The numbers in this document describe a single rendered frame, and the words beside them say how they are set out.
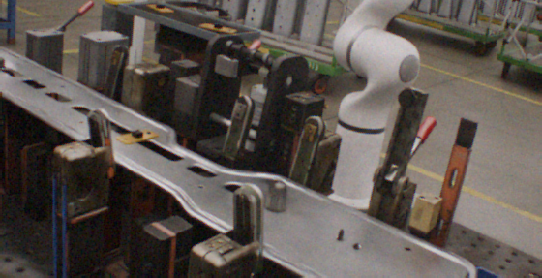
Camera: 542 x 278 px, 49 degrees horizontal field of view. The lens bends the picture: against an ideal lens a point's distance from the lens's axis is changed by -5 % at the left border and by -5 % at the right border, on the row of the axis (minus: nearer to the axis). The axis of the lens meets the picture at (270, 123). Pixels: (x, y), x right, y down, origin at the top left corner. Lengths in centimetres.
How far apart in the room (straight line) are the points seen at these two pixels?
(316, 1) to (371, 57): 405
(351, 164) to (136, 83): 54
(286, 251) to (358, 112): 63
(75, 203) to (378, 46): 74
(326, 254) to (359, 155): 62
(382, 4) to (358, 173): 41
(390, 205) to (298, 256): 22
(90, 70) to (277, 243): 75
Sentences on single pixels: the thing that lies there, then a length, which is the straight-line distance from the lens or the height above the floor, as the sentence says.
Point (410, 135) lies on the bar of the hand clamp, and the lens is 102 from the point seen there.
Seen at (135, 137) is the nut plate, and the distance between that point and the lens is 121.
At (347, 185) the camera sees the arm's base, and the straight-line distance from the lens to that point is 154.
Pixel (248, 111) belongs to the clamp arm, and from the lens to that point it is 119.
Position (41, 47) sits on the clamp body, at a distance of 171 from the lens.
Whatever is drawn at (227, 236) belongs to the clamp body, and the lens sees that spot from 85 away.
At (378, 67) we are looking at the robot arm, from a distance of 140.
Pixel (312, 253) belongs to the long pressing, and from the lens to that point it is 92.
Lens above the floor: 147
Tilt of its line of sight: 20 degrees down
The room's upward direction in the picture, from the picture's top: 9 degrees clockwise
